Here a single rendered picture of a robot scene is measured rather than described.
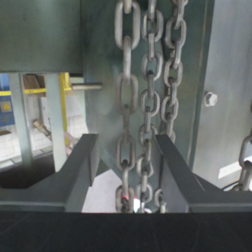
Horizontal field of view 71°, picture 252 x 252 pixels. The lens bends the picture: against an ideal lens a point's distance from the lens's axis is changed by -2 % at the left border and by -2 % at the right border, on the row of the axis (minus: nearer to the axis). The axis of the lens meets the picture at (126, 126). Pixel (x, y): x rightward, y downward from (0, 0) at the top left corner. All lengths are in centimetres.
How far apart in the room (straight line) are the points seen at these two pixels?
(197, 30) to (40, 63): 46
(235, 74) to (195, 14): 9
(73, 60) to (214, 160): 52
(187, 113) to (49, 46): 48
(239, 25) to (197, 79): 8
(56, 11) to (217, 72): 52
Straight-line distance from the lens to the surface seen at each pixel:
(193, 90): 23
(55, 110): 63
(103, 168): 101
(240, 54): 28
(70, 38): 66
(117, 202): 18
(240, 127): 32
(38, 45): 60
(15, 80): 94
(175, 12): 20
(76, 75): 94
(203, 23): 23
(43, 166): 109
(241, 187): 20
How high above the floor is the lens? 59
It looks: 17 degrees up
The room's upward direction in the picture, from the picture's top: 179 degrees counter-clockwise
